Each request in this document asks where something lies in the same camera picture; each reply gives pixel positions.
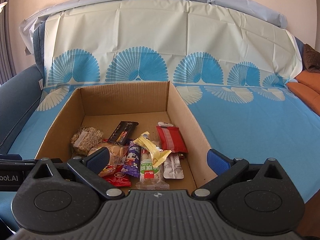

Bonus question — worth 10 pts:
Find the round puffed grain cake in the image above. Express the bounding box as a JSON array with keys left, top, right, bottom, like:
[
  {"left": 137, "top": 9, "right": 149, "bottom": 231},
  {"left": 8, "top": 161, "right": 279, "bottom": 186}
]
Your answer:
[{"left": 70, "top": 126, "right": 104, "bottom": 156}]

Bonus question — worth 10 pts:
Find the bag of small cookies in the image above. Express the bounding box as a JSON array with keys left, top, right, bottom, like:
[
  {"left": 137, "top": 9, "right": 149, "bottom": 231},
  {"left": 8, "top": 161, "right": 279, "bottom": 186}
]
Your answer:
[{"left": 88, "top": 142, "right": 129, "bottom": 177}]

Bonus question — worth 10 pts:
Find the black truffle snack bar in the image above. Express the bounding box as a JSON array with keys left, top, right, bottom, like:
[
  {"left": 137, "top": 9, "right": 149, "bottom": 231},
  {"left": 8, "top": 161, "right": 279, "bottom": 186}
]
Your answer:
[{"left": 107, "top": 121, "right": 139, "bottom": 146}]

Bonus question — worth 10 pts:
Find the silver stick sachet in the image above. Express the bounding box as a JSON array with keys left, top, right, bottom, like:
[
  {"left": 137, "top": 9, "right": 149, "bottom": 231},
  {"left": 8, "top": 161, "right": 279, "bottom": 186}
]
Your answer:
[{"left": 157, "top": 122, "right": 184, "bottom": 179}]

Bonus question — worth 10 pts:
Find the small red snack packet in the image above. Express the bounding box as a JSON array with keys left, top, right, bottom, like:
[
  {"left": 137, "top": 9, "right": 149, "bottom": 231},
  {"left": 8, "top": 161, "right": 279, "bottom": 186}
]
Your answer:
[{"left": 156, "top": 126, "right": 188, "bottom": 154}]

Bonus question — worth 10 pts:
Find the yellow snack bar packet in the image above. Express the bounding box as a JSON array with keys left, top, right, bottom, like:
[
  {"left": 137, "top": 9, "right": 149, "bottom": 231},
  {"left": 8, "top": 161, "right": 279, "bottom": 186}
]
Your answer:
[{"left": 133, "top": 131, "right": 172, "bottom": 168}]

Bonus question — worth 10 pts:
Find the red round-logo snack packet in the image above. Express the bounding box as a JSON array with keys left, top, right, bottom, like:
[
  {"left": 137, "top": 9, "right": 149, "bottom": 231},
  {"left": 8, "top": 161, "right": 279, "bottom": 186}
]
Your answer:
[{"left": 103, "top": 172, "right": 131, "bottom": 187}]

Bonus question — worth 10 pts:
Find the purple cartoon snack packet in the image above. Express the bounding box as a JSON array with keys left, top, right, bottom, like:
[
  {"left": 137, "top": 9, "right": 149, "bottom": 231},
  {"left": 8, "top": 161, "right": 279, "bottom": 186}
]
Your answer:
[{"left": 121, "top": 141, "right": 142, "bottom": 178}]

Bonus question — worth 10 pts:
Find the green white rice cracker packet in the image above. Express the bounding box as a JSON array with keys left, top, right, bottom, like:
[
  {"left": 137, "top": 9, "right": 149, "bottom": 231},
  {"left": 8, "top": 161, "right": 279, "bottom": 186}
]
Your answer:
[{"left": 136, "top": 148, "right": 170, "bottom": 190}]

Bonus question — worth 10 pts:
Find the brown cardboard box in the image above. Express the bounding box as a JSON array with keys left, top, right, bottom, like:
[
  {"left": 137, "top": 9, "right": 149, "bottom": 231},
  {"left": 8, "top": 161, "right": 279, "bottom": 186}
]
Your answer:
[{"left": 36, "top": 81, "right": 216, "bottom": 191}]

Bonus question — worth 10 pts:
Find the blue fan-pattern sofa cover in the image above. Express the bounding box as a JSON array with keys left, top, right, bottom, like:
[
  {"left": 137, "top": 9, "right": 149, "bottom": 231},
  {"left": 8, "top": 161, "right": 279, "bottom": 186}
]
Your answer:
[{"left": 9, "top": 0, "right": 319, "bottom": 201}]

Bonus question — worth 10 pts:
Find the grey curtain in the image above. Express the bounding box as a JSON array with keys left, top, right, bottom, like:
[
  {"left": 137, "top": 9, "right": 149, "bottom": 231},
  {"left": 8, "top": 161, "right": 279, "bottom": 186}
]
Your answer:
[{"left": 0, "top": 0, "right": 16, "bottom": 85}]

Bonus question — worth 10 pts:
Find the orange cushion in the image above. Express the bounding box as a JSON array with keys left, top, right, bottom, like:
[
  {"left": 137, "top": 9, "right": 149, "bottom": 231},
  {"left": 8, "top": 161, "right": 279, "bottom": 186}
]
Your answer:
[{"left": 286, "top": 70, "right": 320, "bottom": 115}]

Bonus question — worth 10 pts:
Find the brown cushion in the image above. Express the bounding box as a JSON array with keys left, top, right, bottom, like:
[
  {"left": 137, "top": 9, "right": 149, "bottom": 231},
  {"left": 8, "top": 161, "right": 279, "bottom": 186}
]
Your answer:
[{"left": 302, "top": 44, "right": 320, "bottom": 73}]

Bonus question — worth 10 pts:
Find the grey plastic sheet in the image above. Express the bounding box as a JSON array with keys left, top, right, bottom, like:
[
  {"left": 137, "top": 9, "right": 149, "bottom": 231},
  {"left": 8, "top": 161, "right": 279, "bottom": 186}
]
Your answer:
[{"left": 18, "top": 0, "right": 288, "bottom": 55}]

